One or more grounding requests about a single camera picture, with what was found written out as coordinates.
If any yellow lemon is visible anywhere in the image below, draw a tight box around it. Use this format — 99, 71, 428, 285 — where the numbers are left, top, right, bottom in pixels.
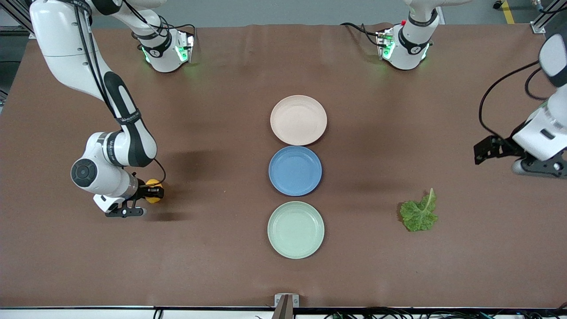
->
145, 179, 163, 204

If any green lettuce leaf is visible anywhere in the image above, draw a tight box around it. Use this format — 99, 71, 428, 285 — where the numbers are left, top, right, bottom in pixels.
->
400, 188, 439, 232

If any silver arm base connector plate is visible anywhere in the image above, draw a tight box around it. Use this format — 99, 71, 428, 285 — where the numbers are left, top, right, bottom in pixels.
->
376, 29, 395, 61
176, 32, 196, 63

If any brown table mat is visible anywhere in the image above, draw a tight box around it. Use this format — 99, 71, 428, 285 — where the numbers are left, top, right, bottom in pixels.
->
0, 23, 567, 308

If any blue round plate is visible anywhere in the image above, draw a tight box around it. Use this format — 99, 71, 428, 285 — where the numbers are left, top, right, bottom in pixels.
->
268, 146, 322, 197

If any green round plate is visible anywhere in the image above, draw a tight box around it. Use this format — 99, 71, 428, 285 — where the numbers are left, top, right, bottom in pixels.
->
267, 201, 325, 260

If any pink round plate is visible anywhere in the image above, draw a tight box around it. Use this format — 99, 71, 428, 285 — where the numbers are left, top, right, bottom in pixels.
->
270, 95, 328, 146

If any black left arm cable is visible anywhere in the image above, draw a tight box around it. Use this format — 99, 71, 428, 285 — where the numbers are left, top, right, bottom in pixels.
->
478, 60, 554, 139

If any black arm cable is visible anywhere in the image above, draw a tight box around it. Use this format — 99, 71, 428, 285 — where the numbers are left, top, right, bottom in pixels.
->
73, 0, 167, 186
478, 60, 554, 139

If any aluminium frame profile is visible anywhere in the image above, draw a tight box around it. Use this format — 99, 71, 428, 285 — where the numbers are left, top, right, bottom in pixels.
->
0, 0, 33, 39
531, 0, 567, 35

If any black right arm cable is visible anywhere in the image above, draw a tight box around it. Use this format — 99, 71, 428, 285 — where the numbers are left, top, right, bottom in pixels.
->
73, 0, 167, 186

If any black base power cable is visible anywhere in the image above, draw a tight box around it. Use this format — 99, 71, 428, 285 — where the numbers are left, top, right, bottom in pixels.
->
340, 22, 381, 46
153, 18, 197, 38

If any metal table bracket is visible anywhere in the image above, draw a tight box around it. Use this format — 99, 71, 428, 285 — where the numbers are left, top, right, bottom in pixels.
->
274, 293, 299, 319

